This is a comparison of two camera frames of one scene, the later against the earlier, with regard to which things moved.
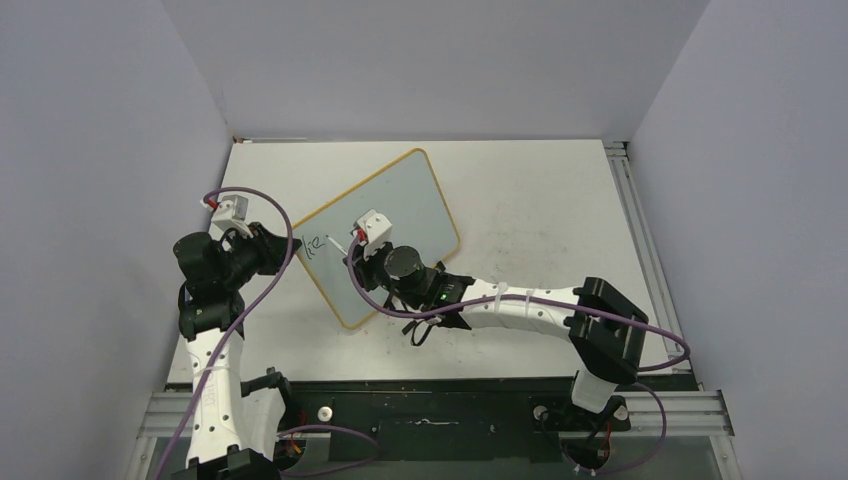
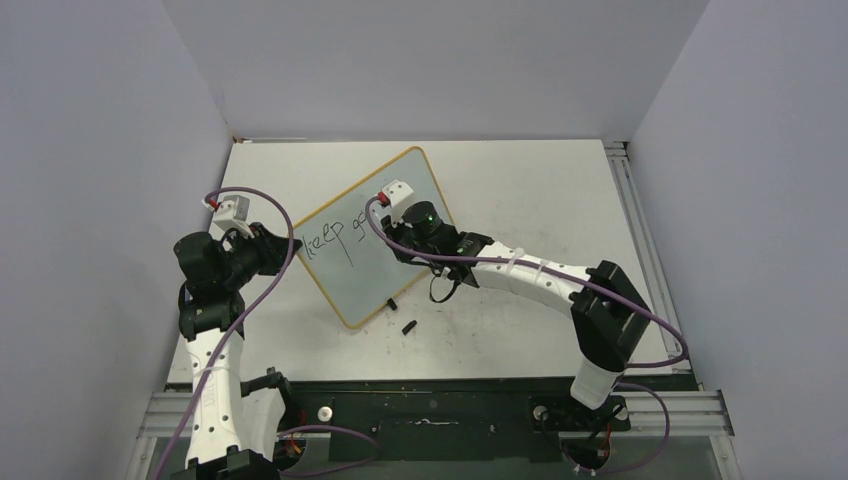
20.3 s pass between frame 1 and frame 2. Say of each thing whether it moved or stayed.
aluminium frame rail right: stayed
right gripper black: moved
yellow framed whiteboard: stayed
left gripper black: stayed
